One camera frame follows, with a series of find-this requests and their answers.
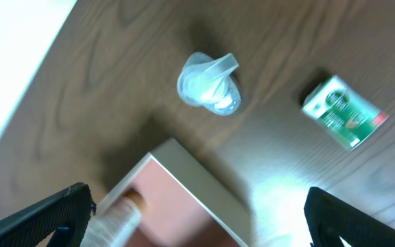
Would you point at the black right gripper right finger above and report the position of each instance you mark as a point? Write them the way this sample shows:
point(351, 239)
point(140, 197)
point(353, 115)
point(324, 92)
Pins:
point(332, 222)

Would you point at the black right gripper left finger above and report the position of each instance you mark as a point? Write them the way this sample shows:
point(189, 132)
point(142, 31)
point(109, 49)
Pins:
point(62, 216)

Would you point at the white cream shampoo tube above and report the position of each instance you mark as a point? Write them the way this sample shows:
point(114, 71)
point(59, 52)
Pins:
point(117, 224)

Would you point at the green Dettol soap bar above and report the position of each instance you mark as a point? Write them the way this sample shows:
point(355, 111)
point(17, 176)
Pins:
point(348, 117)

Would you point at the clear pump soap bottle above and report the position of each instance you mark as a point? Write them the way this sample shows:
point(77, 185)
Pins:
point(209, 83)

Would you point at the white box pink interior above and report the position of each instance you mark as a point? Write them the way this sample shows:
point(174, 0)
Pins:
point(185, 204)

